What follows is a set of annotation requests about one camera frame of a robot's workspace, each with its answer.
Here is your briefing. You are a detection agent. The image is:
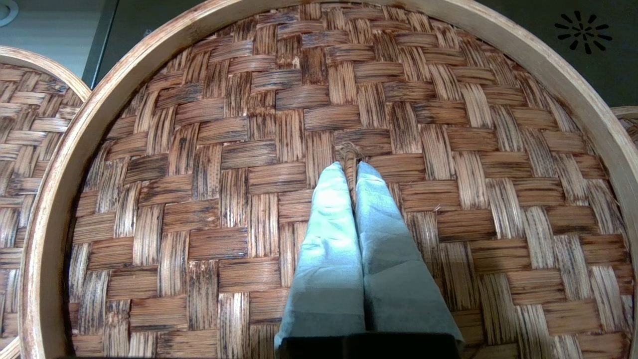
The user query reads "grey wrapped right gripper left finger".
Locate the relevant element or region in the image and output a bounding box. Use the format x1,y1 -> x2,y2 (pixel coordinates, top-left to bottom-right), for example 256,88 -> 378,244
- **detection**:
275,162 -> 367,346

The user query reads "grey wrapped right gripper right finger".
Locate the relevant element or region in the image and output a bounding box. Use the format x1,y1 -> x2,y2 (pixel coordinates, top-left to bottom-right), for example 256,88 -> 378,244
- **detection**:
355,161 -> 465,344

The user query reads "large woven bamboo steamer lid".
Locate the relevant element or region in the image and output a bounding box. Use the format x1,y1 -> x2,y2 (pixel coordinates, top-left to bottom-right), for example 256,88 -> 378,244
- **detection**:
19,0 -> 638,359

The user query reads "right bamboo steamer with lid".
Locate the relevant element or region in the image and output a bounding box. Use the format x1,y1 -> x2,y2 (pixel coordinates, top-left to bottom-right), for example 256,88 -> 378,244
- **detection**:
611,106 -> 638,146

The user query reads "small woven bamboo steamer lid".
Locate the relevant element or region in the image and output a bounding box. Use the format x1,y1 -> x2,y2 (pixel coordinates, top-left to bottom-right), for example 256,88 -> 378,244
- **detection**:
0,46 -> 92,359

